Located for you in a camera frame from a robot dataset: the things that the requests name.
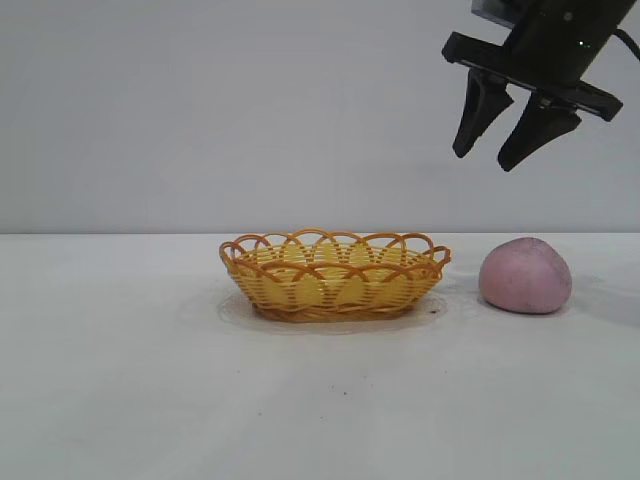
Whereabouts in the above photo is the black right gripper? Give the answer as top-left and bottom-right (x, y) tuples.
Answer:
(441, 0), (632, 173)

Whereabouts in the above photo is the yellow woven wicker basket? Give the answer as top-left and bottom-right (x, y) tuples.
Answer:
(218, 228), (452, 324)

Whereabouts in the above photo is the pink round bun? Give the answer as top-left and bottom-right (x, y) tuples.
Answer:
(478, 237), (574, 315)

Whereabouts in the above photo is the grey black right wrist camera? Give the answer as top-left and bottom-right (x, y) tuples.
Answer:
(471, 0), (524, 27)

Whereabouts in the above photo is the black cable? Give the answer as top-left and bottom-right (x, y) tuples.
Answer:
(613, 28), (640, 57)

